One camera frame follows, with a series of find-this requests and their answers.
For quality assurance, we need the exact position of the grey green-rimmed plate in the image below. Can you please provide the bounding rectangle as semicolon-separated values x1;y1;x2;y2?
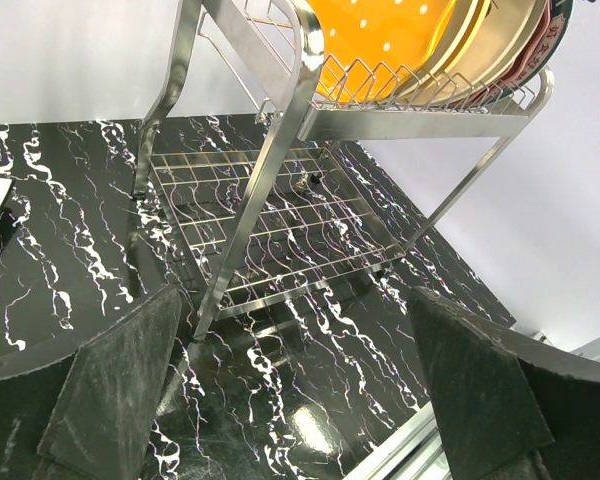
502;0;574;98

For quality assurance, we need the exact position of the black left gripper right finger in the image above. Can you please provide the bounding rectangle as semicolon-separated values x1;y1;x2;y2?
408;287;600;479

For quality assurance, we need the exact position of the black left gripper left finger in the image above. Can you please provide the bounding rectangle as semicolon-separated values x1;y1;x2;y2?
0;286;182;479

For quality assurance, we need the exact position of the yellow dotted plate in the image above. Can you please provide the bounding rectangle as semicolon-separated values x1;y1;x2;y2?
309;0;456;103

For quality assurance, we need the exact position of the pink dotted plate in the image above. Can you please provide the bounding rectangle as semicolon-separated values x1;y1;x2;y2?
472;1;551;105

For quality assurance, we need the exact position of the aluminium frame rail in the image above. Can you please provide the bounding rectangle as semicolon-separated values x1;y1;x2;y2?
337;327;600;480

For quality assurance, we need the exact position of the cream bordered plate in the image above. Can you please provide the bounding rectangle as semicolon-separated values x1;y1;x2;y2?
431;0;546;106

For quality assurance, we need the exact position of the stainless steel dish rack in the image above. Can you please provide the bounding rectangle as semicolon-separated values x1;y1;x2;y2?
132;1;555;340

